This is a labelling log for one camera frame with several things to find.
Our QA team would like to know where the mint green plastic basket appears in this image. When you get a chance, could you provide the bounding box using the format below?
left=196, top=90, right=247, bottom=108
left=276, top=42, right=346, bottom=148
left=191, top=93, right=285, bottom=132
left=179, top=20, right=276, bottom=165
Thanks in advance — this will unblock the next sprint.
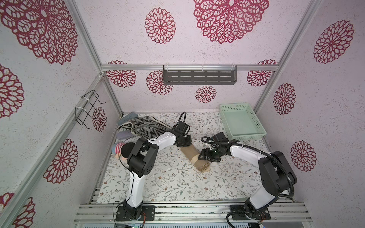
left=220, top=103, right=267, bottom=141

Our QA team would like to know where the black wire wall rack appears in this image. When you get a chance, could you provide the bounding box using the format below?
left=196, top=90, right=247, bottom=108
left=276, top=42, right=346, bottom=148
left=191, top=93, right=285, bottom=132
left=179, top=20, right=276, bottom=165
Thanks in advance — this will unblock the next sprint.
left=74, top=90, right=106, bottom=130

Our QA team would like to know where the grey blue eraser block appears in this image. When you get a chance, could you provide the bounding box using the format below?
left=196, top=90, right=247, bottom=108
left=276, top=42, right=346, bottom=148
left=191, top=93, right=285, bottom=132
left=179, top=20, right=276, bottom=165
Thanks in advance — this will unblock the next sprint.
left=117, top=112, right=138, bottom=126

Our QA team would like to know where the pink striped plush doll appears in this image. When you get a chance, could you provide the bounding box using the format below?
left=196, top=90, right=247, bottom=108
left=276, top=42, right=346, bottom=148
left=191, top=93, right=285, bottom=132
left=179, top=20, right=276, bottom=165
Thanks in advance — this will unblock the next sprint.
left=112, top=142, right=135, bottom=159

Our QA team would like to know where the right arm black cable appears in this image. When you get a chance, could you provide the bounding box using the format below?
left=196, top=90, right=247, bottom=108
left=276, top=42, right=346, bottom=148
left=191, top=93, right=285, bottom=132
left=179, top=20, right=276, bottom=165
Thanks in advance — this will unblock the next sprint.
left=201, top=136, right=295, bottom=228

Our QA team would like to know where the lilac pencil case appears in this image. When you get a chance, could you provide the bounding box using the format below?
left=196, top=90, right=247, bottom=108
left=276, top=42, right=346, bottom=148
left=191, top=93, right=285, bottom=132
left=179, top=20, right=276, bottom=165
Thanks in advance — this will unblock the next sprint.
left=116, top=130, right=135, bottom=140

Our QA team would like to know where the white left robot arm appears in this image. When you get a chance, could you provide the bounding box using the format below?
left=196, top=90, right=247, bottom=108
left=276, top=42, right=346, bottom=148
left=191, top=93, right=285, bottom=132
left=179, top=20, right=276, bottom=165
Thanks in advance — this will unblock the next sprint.
left=121, top=121, right=192, bottom=217

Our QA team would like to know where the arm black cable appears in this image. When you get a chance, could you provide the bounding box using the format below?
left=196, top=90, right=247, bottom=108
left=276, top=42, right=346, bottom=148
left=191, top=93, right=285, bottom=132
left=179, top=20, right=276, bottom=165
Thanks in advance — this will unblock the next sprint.
left=112, top=111, right=187, bottom=228
left=201, top=136, right=295, bottom=228

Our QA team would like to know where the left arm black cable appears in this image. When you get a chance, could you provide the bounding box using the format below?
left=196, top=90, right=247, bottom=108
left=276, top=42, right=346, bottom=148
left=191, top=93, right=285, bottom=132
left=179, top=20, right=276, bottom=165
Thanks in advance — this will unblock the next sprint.
left=112, top=111, right=187, bottom=228

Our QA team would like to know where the black white zigzag scarf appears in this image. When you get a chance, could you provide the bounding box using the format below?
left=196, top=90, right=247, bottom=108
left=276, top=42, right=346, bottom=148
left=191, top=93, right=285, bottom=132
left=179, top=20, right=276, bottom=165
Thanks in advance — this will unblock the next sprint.
left=121, top=116, right=171, bottom=139

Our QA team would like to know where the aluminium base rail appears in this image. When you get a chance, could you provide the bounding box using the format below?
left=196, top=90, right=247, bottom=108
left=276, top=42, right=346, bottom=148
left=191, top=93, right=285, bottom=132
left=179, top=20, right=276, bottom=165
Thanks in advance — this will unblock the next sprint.
left=71, top=199, right=313, bottom=228

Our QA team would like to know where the grey metal wall shelf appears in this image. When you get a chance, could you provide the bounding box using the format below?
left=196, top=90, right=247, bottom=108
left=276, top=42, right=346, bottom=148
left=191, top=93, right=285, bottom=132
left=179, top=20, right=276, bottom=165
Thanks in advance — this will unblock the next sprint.
left=163, top=65, right=237, bottom=86

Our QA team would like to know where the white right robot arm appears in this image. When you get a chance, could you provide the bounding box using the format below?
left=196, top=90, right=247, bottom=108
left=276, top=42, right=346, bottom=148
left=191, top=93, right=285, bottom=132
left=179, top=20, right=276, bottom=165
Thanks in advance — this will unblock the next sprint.
left=198, top=132, right=297, bottom=213

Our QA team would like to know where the brown checked scarf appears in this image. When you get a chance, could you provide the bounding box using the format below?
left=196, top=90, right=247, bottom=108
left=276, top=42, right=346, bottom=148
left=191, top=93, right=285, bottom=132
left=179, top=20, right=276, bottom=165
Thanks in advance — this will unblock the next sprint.
left=181, top=145, right=210, bottom=173

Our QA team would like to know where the floral table mat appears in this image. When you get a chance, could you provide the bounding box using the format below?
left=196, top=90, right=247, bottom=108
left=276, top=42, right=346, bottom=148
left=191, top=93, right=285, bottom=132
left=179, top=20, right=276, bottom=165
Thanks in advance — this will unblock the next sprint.
left=93, top=112, right=261, bottom=204

